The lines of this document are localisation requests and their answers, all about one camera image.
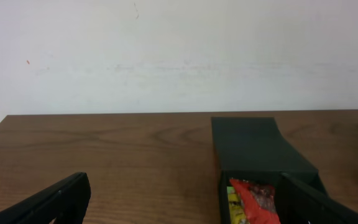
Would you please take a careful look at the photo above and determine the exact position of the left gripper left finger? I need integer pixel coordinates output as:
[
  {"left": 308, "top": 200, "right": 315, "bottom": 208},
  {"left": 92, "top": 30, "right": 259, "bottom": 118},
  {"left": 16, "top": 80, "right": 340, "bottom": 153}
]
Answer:
[{"left": 0, "top": 172, "right": 91, "bottom": 224}]

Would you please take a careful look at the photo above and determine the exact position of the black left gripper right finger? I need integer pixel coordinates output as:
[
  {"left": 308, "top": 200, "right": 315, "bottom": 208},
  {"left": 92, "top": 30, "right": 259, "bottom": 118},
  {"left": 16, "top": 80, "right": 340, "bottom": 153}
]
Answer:
[{"left": 277, "top": 173, "right": 358, "bottom": 224}]

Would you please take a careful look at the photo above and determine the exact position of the red snack bag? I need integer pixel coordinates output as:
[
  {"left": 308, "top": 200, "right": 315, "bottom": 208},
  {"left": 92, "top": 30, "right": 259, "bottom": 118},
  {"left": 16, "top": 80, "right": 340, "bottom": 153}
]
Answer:
[{"left": 229, "top": 179, "right": 280, "bottom": 224}]

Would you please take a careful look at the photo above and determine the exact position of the yellow seed snack bag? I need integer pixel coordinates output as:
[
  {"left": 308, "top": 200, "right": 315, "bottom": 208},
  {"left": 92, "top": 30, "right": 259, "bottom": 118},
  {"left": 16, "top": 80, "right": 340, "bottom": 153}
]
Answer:
[{"left": 226, "top": 187, "right": 249, "bottom": 224}]

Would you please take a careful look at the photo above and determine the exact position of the black gift box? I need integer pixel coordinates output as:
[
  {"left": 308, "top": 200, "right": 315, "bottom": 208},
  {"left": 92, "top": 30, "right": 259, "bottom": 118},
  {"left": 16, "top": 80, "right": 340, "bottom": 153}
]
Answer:
[{"left": 211, "top": 117, "right": 328, "bottom": 223}]

